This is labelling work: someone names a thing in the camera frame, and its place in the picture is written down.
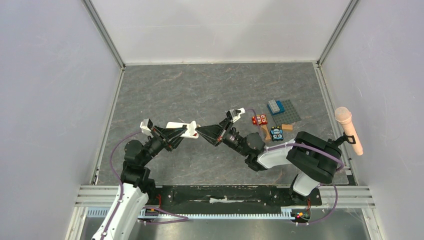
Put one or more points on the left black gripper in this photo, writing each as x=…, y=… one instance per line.
x=166, y=136

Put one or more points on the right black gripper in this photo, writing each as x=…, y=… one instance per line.
x=224, y=133

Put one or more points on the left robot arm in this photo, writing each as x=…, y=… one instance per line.
x=134, y=184

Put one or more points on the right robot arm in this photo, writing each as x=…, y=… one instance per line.
x=316, y=159

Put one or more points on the red owl number block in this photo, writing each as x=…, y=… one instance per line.
x=260, y=119

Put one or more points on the blue owl number block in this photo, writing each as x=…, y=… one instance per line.
x=276, y=134

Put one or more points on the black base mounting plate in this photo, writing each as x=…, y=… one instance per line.
x=229, y=199

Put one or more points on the grey lego brick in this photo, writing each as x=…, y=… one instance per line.
x=273, y=107

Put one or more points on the blue lego brick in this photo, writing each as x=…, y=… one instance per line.
x=282, y=108

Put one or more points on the grey lego baseplate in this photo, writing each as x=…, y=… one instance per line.
x=289, y=116

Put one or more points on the black microphone stand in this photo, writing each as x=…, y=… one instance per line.
x=346, y=139

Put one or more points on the pink microphone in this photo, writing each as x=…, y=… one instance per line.
x=345, y=118

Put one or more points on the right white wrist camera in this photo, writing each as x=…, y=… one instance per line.
x=235, y=114

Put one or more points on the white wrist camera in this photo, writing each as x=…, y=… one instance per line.
x=145, y=126
x=235, y=114

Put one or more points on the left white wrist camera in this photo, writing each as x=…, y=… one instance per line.
x=145, y=126

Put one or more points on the white slotted cable duct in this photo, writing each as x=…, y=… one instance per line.
x=284, y=214

